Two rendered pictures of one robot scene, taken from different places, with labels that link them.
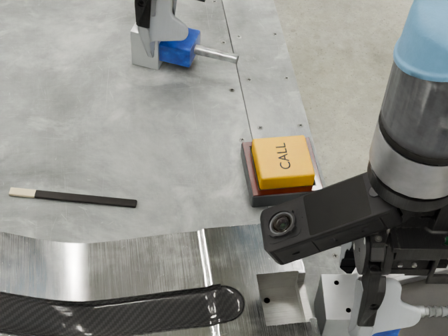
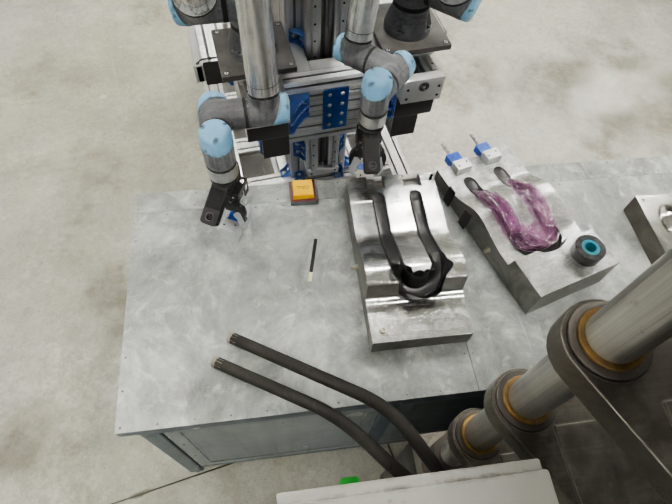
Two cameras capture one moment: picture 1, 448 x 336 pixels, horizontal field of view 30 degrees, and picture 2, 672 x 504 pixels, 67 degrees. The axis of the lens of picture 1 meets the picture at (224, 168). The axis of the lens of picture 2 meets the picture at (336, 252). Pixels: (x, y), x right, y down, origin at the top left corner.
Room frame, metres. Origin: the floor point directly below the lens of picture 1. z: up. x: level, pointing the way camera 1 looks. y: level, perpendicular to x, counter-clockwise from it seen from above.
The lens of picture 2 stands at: (0.49, 0.88, 2.05)
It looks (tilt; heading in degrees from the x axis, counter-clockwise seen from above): 59 degrees down; 270
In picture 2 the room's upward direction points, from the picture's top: 5 degrees clockwise
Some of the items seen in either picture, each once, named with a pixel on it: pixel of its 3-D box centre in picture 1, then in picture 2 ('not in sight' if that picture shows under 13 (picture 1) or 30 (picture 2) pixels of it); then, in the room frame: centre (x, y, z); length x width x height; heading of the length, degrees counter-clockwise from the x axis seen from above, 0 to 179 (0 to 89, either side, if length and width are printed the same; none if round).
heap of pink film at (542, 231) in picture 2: not in sight; (521, 209); (-0.02, 0.00, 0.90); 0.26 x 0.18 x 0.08; 119
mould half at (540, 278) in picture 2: not in sight; (518, 218); (-0.03, 0.00, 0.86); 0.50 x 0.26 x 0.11; 119
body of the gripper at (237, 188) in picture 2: not in sight; (228, 186); (0.79, 0.07, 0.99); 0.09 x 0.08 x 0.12; 76
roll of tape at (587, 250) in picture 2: not in sight; (587, 250); (-0.17, 0.14, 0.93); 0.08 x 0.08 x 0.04
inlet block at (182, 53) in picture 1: (187, 47); (237, 217); (0.78, 0.06, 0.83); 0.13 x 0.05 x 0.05; 76
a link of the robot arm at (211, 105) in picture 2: not in sight; (221, 115); (0.80, -0.03, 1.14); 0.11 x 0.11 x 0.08; 16
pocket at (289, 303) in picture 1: (284, 307); (374, 186); (0.39, -0.06, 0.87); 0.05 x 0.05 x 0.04; 11
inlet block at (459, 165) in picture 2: not in sight; (452, 158); (0.15, -0.21, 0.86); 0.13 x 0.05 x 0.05; 119
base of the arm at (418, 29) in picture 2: not in sight; (409, 12); (0.32, -0.58, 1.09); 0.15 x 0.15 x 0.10
